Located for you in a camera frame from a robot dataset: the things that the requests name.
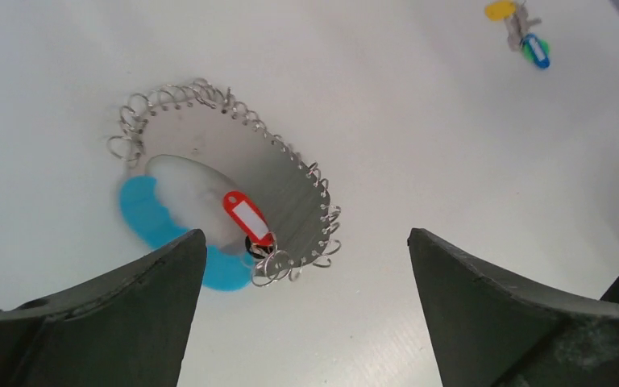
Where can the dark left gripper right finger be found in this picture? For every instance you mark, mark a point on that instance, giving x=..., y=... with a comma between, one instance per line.
x=489, y=326

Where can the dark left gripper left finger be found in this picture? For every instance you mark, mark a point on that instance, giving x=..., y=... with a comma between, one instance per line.
x=127, y=327

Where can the red tagged key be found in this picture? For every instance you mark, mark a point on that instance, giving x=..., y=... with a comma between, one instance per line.
x=259, y=241

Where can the green tagged key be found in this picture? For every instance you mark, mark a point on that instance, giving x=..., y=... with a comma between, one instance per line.
x=526, y=52

